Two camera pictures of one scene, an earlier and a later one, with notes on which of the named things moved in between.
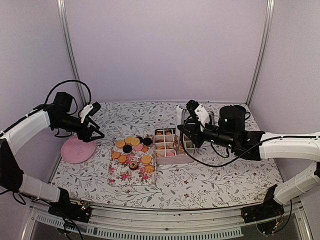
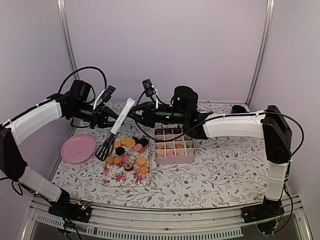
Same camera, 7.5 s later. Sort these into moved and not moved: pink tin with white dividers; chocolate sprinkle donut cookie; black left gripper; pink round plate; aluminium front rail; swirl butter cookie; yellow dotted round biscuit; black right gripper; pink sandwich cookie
Moved: black right gripper; black left gripper; swirl butter cookie; chocolate sprinkle donut cookie; yellow dotted round biscuit
Not moved: pink tin with white dividers; pink sandwich cookie; pink round plate; aluminium front rail
